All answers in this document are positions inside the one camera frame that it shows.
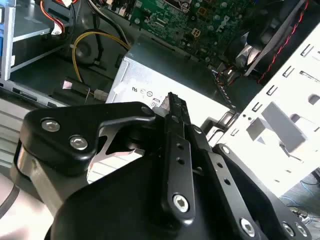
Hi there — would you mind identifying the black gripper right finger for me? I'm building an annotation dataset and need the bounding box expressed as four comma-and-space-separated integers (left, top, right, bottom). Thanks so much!
174, 93, 313, 240

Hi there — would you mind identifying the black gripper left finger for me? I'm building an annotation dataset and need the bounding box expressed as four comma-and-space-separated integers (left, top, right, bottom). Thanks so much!
18, 92, 197, 226

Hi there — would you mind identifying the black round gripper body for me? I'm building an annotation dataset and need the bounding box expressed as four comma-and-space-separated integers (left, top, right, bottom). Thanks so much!
48, 139, 241, 240

